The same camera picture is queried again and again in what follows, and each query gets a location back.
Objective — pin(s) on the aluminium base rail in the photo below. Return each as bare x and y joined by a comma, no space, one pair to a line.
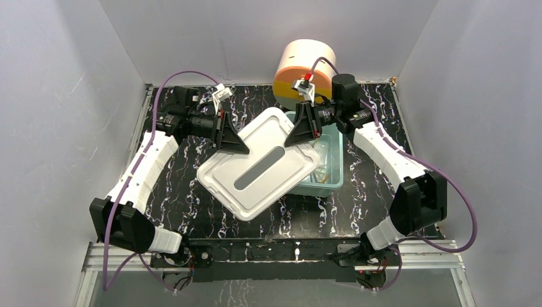
282,259

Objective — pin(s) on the round pastel drawer cabinet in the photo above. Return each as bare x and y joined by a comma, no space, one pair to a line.
297,59

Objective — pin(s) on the clear plastic funnel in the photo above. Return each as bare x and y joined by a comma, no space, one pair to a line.
322,149

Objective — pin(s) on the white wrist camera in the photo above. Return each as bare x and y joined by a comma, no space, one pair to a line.
220,94
305,88

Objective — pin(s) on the white bin lid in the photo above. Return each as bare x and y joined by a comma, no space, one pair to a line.
247,184

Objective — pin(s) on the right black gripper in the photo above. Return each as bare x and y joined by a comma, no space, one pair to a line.
310,117

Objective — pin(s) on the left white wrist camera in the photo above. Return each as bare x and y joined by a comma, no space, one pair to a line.
220,94

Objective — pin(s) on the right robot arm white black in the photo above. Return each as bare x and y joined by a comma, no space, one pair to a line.
420,193

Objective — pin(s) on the teal plastic bin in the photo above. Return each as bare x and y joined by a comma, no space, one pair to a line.
334,138

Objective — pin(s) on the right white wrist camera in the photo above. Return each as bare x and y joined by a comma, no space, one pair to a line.
305,88

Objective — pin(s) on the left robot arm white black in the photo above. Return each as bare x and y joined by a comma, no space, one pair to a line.
119,218

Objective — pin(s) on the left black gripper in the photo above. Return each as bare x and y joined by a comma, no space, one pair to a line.
218,128

